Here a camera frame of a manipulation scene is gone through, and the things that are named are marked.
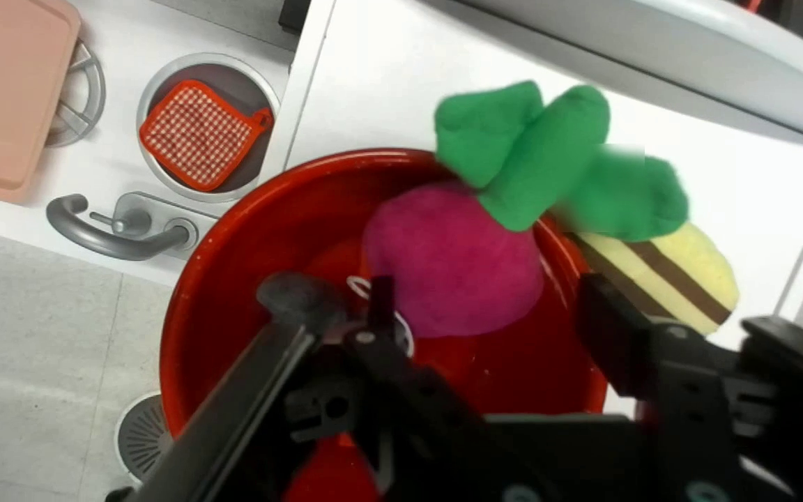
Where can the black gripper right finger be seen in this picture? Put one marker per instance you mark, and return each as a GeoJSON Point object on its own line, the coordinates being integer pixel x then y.
{"type": "Point", "coordinates": [625, 345]}

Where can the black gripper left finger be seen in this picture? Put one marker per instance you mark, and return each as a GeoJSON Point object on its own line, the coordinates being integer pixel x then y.
{"type": "Point", "coordinates": [272, 373]}

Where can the red plastic bowl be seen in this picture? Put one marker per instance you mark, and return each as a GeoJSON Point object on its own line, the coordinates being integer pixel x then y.
{"type": "Point", "coordinates": [234, 281]}

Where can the purple radish plush toy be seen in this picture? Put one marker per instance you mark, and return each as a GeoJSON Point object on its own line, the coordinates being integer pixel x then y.
{"type": "Point", "coordinates": [458, 261]}

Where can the yellow striped plush toy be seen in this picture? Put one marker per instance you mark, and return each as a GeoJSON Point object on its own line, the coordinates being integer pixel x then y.
{"type": "Point", "coordinates": [689, 274]}

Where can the grey toy faucet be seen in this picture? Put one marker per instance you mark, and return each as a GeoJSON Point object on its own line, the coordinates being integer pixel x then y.
{"type": "Point", "coordinates": [113, 242]}

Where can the grey toy burner grate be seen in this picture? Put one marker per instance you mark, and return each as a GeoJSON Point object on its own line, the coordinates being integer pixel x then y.
{"type": "Point", "coordinates": [91, 92]}

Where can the white toy sink counter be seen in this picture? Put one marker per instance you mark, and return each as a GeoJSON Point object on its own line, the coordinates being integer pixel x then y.
{"type": "Point", "coordinates": [124, 38]}

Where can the round grey floor drain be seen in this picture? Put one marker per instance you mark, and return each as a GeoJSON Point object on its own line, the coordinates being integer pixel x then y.
{"type": "Point", "coordinates": [141, 437]}

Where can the orange mesh strainer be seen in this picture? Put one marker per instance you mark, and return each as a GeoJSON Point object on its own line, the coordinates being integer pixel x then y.
{"type": "Point", "coordinates": [195, 134]}

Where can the pink plastic tray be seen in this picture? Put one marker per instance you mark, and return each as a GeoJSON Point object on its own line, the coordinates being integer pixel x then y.
{"type": "Point", "coordinates": [6, 92]}

